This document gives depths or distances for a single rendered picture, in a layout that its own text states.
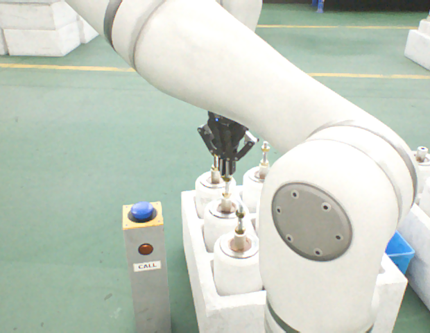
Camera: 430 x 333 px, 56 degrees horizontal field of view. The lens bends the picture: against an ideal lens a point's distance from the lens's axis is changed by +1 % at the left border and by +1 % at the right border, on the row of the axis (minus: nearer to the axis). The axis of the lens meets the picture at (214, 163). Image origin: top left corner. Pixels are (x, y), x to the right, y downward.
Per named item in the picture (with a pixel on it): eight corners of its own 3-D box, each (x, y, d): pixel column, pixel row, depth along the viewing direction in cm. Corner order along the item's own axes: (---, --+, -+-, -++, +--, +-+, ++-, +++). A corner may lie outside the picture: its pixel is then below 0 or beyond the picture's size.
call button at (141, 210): (154, 221, 72) (153, 211, 71) (131, 224, 71) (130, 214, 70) (153, 208, 75) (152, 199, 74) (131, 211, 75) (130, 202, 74)
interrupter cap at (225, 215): (204, 218, 83) (204, 215, 83) (212, 198, 89) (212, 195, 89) (241, 222, 82) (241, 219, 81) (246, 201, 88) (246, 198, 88)
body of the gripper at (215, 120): (197, 97, 72) (198, 143, 77) (238, 106, 68) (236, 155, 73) (219, 86, 78) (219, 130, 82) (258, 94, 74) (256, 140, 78)
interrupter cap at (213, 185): (238, 181, 95) (238, 179, 95) (214, 193, 91) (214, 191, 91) (216, 170, 100) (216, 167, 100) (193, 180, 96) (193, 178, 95)
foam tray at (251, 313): (389, 343, 86) (408, 280, 77) (207, 374, 80) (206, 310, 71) (314, 228, 119) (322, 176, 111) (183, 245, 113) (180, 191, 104)
